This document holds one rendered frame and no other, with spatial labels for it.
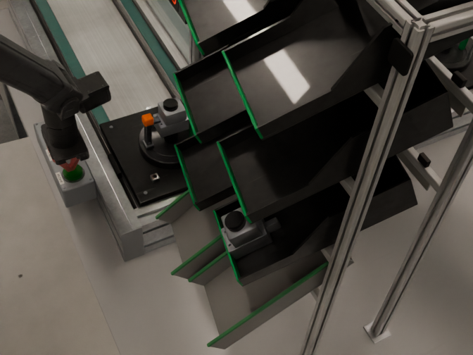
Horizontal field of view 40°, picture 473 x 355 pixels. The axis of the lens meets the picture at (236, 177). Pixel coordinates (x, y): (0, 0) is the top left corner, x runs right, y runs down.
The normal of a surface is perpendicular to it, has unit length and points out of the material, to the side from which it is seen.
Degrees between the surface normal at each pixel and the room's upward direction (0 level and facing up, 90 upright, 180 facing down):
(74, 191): 90
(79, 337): 0
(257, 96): 25
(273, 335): 0
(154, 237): 90
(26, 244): 0
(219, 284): 45
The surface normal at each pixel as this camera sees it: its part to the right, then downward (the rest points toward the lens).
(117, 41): 0.06, -0.63
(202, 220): -0.63, -0.31
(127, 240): 0.45, 0.71
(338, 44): -0.35, -0.49
